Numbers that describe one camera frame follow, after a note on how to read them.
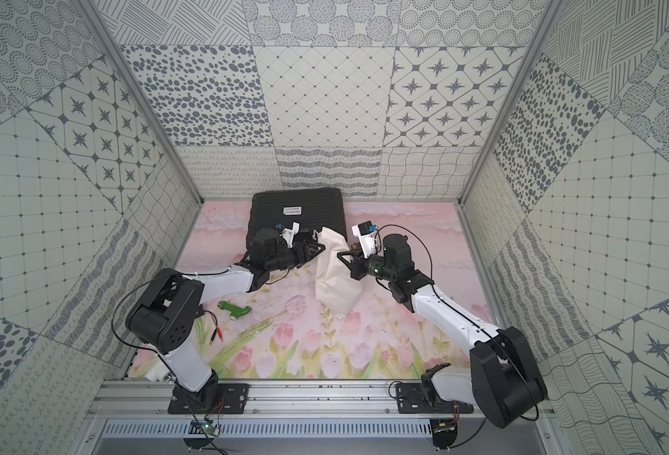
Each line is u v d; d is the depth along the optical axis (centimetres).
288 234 86
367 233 70
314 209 110
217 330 86
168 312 48
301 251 82
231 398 73
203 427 70
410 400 73
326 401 76
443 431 72
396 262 64
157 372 76
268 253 74
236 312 88
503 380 41
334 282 82
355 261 71
